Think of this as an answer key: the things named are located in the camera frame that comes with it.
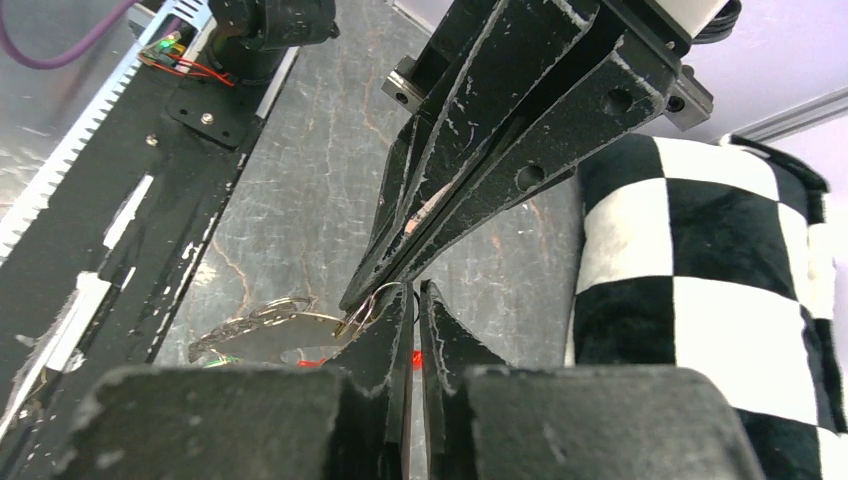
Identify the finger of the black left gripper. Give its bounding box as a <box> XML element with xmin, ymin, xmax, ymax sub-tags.
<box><xmin>339</xmin><ymin>1</ymin><xmax>597</xmax><ymax>311</ymax></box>

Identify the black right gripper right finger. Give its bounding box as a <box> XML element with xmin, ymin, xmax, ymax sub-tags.
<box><xmin>419</xmin><ymin>280</ymin><xmax>764</xmax><ymax>479</ymax></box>

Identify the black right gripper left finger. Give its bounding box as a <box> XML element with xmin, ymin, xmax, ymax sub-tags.
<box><xmin>52</xmin><ymin>284</ymin><xmax>414</xmax><ymax>479</ymax></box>

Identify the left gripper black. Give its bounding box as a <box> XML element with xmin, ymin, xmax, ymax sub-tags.
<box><xmin>380</xmin><ymin>0</ymin><xmax>715</xmax><ymax>286</ymax></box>

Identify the green key tag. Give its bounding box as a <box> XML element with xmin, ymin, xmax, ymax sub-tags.
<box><xmin>203</xmin><ymin>356</ymin><xmax>241</xmax><ymax>368</ymax></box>

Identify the black white checkered pillow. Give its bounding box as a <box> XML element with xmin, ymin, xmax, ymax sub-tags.
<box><xmin>564</xmin><ymin>134</ymin><xmax>847</xmax><ymax>479</ymax></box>

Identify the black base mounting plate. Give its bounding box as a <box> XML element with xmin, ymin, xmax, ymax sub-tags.
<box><xmin>1</xmin><ymin>65</ymin><xmax>277</xmax><ymax>479</ymax></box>

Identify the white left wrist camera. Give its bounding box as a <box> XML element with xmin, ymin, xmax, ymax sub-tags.
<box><xmin>654</xmin><ymin>0</ymin><xmax>728</xmax><ymax>39</ymax></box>

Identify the right aluminium frame rail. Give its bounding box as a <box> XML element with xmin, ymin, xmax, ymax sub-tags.
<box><xmin>733</xmin><ymin>87</ymin><xmax>847</xmax><ymax>143</ymax></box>

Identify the white slotted cable duct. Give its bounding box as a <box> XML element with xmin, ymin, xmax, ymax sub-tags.
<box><xmin>1</xmin><ymin>1</ymin><xmax>211</xmax><ymax>259</ymax></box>

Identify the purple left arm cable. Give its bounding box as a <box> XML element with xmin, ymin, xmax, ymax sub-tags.
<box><xmin>0</xmin><ymin>0</ymin><xmax>137</xmax><ymax>72</ymax></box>

